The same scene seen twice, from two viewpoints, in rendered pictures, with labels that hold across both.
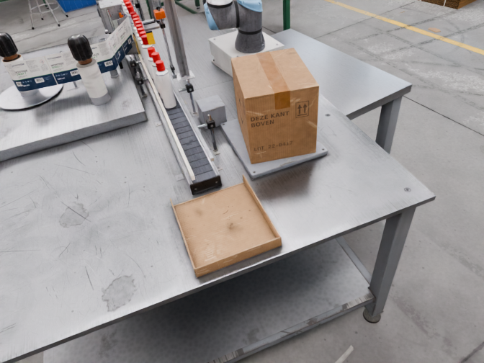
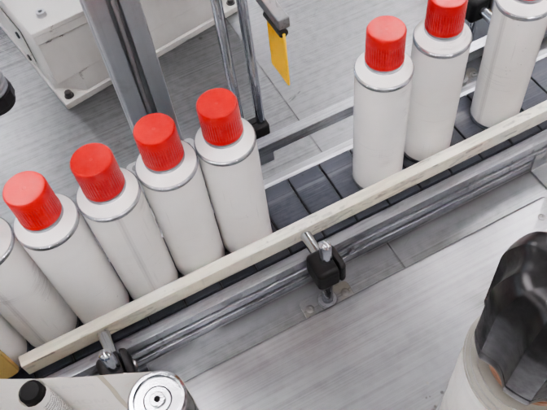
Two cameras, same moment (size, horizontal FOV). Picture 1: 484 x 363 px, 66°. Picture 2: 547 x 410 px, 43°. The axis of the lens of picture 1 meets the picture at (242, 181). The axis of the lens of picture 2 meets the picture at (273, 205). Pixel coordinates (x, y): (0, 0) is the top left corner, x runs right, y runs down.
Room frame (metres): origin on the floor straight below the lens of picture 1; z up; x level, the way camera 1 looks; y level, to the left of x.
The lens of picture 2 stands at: (1.73, 0.72, 1.48)
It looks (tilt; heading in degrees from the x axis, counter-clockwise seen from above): 56 degrees down; 266
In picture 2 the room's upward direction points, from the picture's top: 9 degrees counter-clockwise
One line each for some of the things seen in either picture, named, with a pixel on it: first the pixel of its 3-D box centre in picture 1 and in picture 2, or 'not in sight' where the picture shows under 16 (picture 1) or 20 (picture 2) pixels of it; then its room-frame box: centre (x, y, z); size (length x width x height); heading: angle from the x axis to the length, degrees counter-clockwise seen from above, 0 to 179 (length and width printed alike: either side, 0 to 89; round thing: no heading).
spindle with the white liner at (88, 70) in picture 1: (88, 70); (522, 380); (1.58, 0.60, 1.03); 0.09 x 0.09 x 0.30
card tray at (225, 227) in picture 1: (222, 220); not in sight; (0.78, 0.08, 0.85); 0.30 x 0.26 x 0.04; 16
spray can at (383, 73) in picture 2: (156, 70); (381, 111); (1.59, 0.31, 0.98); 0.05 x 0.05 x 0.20
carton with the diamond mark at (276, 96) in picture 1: (273, 104); not in sight; (1.18, -0.15, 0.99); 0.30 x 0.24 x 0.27; 4
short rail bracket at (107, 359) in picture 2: (137, 65); (118, 361); (1.88, 0.46, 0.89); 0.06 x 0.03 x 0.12; 106
